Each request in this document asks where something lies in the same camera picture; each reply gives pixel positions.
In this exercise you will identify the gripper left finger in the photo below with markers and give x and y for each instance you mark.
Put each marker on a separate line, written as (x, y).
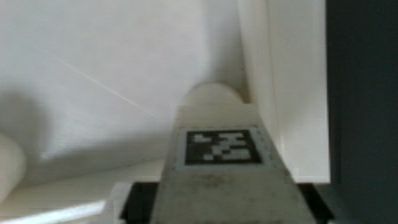
(130, 202)

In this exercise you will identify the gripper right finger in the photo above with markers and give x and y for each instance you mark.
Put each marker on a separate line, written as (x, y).
(320, 210)

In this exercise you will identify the white square tabletop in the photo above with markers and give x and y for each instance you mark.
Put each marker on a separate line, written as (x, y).
(101, 60)

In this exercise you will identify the white table leg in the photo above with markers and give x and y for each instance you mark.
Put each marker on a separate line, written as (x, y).
(226, 185)

